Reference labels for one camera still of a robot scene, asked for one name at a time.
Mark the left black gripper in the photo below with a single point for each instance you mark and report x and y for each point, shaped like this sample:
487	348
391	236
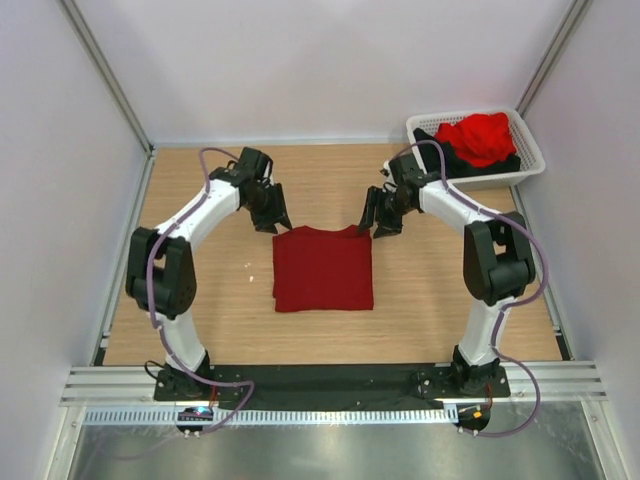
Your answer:
278	213

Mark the white slotted cable duct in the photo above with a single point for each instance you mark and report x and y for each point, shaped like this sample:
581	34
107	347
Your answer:
200	416

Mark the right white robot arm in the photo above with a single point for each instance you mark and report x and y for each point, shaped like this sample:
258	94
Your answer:
497	258

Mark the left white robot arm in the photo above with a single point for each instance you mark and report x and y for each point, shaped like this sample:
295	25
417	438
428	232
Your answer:
160	274

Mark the dark red t-shirt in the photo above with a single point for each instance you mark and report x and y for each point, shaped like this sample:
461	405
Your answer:
323	270

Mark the bright red shirt in basket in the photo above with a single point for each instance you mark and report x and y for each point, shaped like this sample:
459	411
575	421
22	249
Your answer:
480	125

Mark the black shirt in basket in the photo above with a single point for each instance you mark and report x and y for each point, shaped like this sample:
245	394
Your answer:
455	162

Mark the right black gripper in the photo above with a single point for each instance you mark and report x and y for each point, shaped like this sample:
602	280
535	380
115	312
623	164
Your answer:
387	226

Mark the aluminium corner post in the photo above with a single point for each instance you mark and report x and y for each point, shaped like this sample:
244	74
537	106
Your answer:
81	28
562	37

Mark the right aluminium corner post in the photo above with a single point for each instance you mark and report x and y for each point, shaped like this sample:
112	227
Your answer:
562	37

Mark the left aluminium corner post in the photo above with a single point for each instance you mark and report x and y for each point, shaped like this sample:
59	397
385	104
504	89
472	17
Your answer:
81	28

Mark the aluminium front frame rail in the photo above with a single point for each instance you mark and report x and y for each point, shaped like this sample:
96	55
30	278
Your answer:
129	385

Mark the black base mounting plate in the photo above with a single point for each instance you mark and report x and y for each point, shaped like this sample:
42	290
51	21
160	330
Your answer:
336	388

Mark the white plastic basket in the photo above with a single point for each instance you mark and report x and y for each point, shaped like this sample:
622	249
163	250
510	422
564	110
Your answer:
532	161

